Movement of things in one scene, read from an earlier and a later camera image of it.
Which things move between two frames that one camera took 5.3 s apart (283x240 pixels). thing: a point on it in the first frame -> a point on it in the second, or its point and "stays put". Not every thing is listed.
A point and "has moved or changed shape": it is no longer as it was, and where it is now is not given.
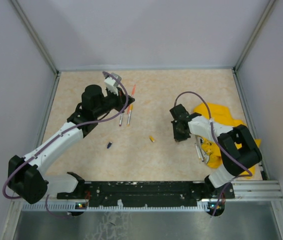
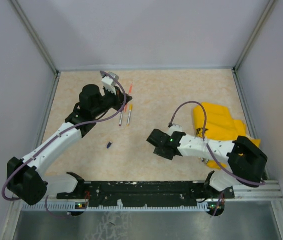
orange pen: [132, 93] has moved or changed shape
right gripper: [178, 137] -> [158, 151]
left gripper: [121, 98] stays put
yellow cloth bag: [210, 148] stays put
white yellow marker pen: [130, 109] stays put
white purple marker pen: [121, 119] stays put
